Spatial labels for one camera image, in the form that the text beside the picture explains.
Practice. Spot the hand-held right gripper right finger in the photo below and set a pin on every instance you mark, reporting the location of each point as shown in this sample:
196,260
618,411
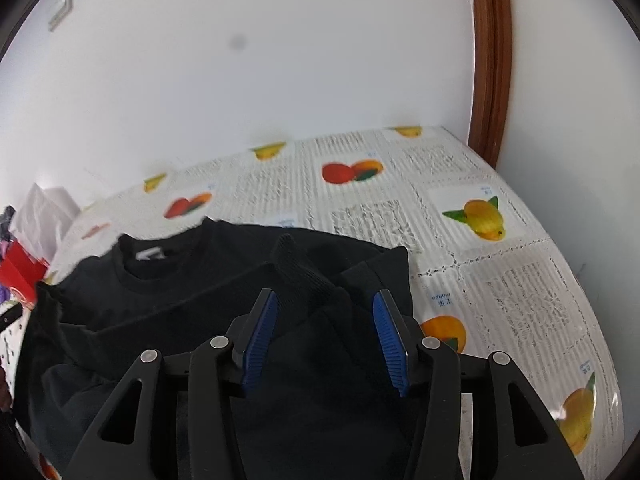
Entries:
392,345

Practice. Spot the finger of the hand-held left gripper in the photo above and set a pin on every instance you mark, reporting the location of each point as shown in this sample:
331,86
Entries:
11,317

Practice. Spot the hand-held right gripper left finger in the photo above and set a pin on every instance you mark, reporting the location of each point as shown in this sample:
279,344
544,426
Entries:
260,342

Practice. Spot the black sweatshirt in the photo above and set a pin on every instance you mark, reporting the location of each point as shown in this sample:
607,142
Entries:
175,292

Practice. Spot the red paper bag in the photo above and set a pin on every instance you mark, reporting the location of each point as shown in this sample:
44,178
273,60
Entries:
20,272

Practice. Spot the grey plaid cloth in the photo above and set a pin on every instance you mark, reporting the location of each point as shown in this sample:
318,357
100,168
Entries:
7,217

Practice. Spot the white plastic bag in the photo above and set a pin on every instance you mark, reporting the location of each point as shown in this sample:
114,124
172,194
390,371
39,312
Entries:
45,212

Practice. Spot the fruit print tablecloth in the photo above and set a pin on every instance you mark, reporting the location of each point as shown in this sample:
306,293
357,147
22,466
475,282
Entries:
525,285

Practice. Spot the brown wooden door frame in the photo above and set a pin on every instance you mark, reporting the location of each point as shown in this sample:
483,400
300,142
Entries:
492,60

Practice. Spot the white light switch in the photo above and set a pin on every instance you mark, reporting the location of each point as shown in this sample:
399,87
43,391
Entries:
61,6

